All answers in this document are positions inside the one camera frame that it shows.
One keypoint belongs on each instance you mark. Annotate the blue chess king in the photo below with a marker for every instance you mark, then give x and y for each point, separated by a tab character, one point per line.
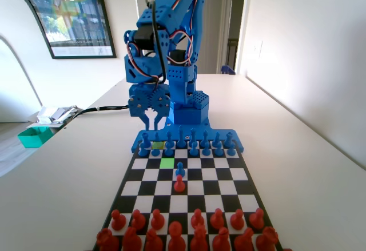
193	134

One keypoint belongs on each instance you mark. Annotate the blue chair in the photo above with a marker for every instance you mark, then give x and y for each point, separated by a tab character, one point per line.
227	70

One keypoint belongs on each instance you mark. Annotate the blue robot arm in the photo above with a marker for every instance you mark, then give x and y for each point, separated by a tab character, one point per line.
183	88

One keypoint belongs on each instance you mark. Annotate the row of blue chess pieces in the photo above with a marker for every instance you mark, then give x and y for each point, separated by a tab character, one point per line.
239	143

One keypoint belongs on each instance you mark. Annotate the blue chess queen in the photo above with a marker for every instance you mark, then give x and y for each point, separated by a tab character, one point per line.
180	136

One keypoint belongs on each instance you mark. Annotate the blue chess pawn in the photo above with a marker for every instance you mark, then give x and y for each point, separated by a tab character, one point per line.
142	151
206	150
231	150
179	171
167	150
154	152
218	150
194	149

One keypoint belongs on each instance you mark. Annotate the blue chess rook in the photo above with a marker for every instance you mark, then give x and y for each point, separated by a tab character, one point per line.
145	141
228	139

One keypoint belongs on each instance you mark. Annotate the red chess pawn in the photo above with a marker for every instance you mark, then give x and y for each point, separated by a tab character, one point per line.
217	220
118	221
197	220
178	185
257	220
157	220
237	220
138	221

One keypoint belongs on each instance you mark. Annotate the green plastic box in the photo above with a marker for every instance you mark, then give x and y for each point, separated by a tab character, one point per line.
34	138

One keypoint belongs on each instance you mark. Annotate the blue chess knight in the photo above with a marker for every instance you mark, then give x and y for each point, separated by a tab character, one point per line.
157	137
216	137

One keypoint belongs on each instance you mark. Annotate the red chess queen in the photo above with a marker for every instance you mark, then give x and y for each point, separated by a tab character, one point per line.
199	240

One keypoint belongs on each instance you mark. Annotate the red chess bishop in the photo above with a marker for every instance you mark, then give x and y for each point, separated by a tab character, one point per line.
221	240
154	241

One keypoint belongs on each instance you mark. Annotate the pile of papers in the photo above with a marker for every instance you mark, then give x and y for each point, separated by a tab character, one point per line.
54	113

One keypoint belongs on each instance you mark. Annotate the red chess rook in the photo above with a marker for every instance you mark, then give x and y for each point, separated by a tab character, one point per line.
107	240
267	238

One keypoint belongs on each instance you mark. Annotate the black and white chessboard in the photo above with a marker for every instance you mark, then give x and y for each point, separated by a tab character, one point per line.
217	188

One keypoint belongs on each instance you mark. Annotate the red chess knight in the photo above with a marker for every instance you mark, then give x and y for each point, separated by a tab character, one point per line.
244	240
131	240

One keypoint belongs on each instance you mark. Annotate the framed colourful poster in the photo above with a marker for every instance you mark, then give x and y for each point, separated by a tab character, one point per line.
77	11

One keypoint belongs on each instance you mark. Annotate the blue chess bishop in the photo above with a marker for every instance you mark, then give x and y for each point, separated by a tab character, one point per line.
169	138
205	136

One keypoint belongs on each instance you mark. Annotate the white arched panel dark edge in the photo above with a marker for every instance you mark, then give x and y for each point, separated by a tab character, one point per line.
11	19

